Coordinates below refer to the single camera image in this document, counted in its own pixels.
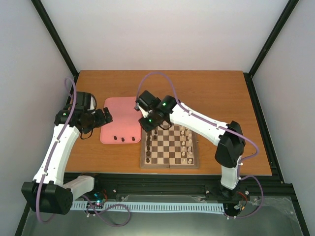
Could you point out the row of white chess pieces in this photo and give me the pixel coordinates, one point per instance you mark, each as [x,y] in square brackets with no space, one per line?
[186,147]

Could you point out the black aluminium frame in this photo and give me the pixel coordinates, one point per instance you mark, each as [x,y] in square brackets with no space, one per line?
[158,184]

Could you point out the light blue cable duct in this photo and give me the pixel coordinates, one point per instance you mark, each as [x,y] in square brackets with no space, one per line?
[143,207]

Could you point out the wooden chess board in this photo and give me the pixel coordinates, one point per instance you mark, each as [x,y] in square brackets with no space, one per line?
[165,151]

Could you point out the pink plastic tray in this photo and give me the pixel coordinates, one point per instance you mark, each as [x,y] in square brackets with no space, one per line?
[125,121]

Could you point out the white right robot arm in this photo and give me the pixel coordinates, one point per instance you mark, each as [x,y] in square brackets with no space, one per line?
[227,137]

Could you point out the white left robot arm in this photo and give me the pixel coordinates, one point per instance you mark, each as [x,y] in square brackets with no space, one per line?
[47,192]

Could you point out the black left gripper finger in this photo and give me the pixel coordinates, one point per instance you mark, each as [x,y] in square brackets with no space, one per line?
[106,111]
[108,119]

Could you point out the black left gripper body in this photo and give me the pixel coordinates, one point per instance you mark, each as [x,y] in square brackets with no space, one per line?
[94,122]

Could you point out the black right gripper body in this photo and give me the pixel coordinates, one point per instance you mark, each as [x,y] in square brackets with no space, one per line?
[151,124]

